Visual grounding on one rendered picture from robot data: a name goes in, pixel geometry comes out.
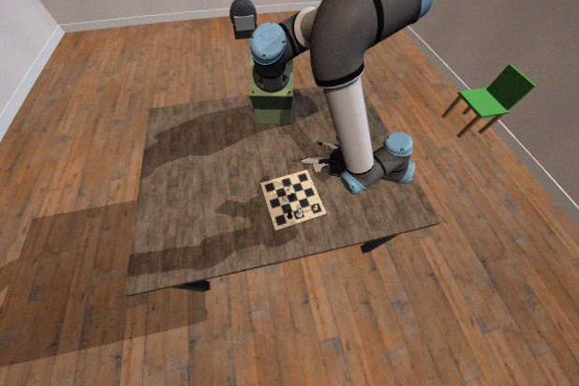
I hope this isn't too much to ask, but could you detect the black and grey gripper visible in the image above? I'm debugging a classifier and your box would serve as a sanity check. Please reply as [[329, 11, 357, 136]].
[[301, 142, 347, 177]]

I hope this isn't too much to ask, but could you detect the black and cream chessboard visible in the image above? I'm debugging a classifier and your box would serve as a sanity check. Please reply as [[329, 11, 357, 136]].
[[260, 170, 326, 230]]

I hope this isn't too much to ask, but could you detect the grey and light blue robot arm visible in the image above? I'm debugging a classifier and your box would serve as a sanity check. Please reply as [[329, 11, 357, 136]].
[[250, 0, 434, 194]]

